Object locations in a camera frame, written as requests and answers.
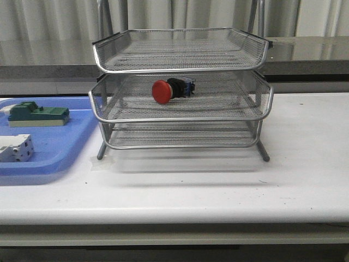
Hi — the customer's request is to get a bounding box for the blue plastic tray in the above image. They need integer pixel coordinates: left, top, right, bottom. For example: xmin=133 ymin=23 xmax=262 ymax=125
xmin=1 ymin=97 xmax=97 ymax=176

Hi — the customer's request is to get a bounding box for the grey stone counter ledge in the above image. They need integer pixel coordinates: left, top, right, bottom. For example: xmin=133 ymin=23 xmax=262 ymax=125
xmin=1 ymin=36 xmax=348 ymax=82

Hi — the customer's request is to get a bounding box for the grey metal rack frame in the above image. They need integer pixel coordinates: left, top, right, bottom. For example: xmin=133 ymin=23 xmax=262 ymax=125
xmin=97 ymin=0 xmax=270 ymax=162

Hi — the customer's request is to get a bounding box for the red emergency stop push button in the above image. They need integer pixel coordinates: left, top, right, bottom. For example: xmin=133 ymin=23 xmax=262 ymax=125
xmin=152 ymin=77 xmax=195 ymax=104

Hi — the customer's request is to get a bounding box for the white circuit breaker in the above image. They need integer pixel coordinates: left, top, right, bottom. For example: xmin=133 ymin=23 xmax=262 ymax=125
xmin=1 ymin=134 xmax=34 ymax=163

